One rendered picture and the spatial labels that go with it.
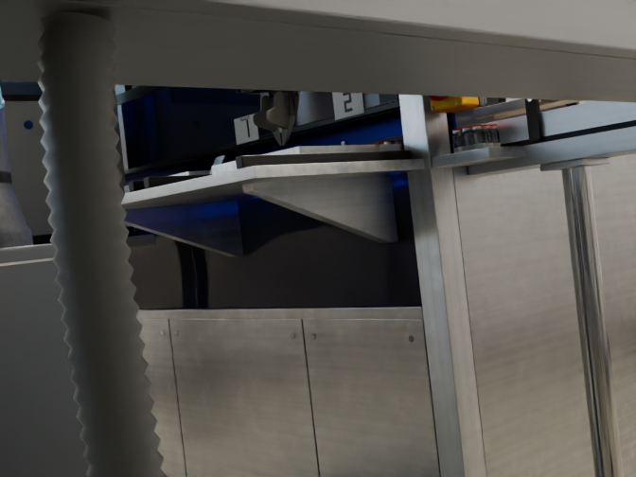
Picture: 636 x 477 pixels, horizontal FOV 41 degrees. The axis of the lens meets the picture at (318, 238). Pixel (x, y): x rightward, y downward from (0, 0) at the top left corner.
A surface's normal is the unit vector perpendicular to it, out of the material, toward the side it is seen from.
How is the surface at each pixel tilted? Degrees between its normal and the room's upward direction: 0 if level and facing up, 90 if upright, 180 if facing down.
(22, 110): 90
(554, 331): 90
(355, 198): 90
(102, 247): 61
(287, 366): 90
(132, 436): 117
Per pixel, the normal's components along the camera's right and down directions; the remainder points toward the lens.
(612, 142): -0.74, 0.09
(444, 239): 0.67, -0.07
